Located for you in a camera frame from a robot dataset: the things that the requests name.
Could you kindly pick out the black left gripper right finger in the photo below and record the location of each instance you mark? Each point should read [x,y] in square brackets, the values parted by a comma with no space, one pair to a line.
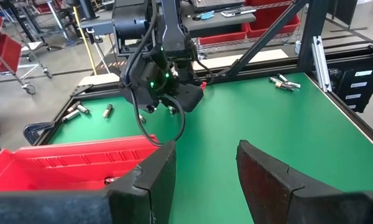
[283,199]

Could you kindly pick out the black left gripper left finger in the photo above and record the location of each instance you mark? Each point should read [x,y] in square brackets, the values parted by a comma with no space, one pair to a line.
[143,199]

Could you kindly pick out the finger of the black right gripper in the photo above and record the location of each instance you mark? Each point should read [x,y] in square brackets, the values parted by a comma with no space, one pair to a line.
[189,98]

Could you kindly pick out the small red tag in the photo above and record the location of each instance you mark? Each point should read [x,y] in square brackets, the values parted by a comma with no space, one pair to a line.
[203,86]

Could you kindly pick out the red shelf bin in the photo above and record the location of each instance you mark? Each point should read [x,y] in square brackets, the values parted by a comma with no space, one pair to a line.
[273,18]
[223,38]

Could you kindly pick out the wooden table board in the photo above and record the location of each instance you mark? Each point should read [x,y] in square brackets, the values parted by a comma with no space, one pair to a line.
[251,57]

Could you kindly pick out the grey desk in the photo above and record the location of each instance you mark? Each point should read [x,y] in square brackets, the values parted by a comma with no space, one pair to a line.
[96,26]
[217,21]

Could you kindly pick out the small blue tool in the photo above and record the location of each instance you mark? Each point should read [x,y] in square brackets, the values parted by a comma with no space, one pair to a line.
[205,15]

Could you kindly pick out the red plastic bin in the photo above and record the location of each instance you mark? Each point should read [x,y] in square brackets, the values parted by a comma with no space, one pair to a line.
[49,174]

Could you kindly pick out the black keyboard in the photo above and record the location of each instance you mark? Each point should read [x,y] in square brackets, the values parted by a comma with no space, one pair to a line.
[217,3]

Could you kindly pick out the grey remote control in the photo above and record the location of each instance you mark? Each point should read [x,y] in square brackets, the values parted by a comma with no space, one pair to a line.
[237,12]

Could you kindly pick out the grey caster wheel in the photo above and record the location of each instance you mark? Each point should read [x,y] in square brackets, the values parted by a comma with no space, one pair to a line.
[48,73]
[29,89]

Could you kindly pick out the black box with white labels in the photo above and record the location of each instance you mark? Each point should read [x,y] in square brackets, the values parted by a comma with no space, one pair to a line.
[338,90]

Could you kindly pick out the black table clamp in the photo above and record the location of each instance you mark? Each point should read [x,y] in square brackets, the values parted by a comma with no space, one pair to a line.
[34,130]

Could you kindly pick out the grey metal cart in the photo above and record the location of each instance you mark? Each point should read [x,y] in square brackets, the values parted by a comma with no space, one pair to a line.
[40,28]

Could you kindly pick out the silver aluminium extrusion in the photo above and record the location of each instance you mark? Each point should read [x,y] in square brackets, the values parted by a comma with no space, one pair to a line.
[320,62]

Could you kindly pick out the black aluminium table frame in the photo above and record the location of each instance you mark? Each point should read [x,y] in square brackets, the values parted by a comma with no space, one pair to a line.
[261,72]

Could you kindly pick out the black diagonal frame strut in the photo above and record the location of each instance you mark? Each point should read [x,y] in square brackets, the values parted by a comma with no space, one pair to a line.
[267,32]

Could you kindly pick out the black vertical frame post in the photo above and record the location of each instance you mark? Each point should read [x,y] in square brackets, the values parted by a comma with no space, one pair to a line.
[312,25]

